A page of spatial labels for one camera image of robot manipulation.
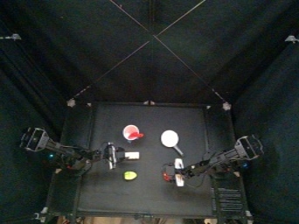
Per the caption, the red plastic cup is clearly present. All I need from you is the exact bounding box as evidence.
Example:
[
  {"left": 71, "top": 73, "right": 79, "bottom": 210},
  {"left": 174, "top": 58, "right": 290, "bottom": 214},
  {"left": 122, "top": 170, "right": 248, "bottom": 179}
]
[{"left": 121, "top": 124, "right": 141, "bottom": 142}]

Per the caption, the thin cord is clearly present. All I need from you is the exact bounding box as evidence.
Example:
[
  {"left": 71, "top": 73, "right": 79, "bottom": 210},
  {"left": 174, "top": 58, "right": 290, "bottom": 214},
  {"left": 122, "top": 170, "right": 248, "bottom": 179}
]
[
  {"left": 106, "top": 0, "right": 226, "bottom": 103},
  {"left": 70, "top": 0, "right": 208, "bottom": 100}
]

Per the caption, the white spoon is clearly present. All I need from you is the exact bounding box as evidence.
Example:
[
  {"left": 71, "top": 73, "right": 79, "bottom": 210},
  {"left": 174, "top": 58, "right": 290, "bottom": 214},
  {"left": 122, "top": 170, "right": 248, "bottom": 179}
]
[{"left": 160, "top": 129, "right": 184, "bottom": 157}]

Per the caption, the white text label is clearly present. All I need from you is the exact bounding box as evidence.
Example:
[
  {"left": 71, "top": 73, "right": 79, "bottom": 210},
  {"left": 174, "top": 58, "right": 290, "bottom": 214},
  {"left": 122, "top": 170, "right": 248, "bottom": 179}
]
[{"left": 214, "top": 186, "right": 238, "bottom": 214}]

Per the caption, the yellow-green toy fruit piece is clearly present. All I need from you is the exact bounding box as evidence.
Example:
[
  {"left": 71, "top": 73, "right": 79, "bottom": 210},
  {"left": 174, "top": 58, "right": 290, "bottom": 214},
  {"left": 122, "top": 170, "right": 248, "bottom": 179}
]
[{"left": 122, "top": 171, "right": 137, "bottom": 181}]

